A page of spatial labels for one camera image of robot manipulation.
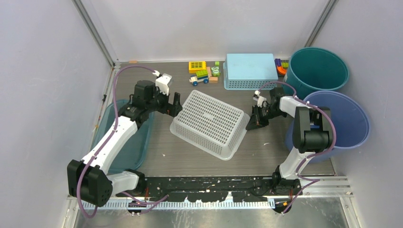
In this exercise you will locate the white toy car blue wheels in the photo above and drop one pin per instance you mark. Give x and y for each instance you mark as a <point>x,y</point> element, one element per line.
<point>201,76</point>

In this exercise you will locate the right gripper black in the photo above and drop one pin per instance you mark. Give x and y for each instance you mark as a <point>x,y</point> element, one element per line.
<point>255,119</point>

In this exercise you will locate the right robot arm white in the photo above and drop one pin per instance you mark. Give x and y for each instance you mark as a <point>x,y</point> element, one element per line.
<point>312,134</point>

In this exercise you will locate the white perforated plastic basket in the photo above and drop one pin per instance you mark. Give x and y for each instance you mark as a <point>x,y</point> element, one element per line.
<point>211,125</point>

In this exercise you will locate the teal round bucket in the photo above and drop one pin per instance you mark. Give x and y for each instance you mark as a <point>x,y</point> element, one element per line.
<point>312,69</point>

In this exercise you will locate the yellow toy block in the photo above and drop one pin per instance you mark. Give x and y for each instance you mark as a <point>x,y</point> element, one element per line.
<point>194,66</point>

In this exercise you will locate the blue round bucket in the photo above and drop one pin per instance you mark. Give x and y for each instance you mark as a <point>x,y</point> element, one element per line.
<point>350,120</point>

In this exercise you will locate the light blue perforated basket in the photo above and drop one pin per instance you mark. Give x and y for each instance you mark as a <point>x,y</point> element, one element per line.
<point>249,71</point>

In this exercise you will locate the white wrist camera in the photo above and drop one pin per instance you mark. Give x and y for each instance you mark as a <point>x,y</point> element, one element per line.
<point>163,82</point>
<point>259,99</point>

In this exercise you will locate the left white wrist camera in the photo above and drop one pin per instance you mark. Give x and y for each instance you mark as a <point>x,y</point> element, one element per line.
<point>163,82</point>

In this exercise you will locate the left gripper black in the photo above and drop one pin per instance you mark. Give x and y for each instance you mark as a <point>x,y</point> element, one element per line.
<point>173,109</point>

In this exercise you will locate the teal transparent plastic tub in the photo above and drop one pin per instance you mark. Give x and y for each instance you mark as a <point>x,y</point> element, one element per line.
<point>133,153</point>

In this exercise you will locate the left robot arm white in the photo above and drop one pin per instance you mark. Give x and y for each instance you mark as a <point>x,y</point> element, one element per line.
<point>89,179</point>

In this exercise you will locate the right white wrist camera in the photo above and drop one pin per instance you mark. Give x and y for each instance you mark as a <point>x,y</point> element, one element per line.
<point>259,99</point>

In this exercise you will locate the orange purple toy blocks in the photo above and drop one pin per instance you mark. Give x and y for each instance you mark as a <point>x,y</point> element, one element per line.
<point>281,66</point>

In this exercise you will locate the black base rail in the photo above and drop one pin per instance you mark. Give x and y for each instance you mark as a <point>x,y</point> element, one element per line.
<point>216,188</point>

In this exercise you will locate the green monster toy block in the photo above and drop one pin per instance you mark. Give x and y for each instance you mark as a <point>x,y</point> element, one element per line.
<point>215,70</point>

